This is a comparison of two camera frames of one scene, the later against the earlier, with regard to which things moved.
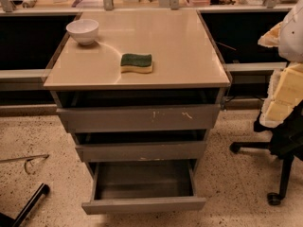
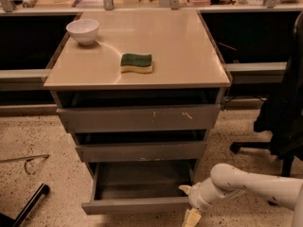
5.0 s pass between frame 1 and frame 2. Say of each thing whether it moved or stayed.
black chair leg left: stayed
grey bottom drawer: stayed
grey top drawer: stayed
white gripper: moved
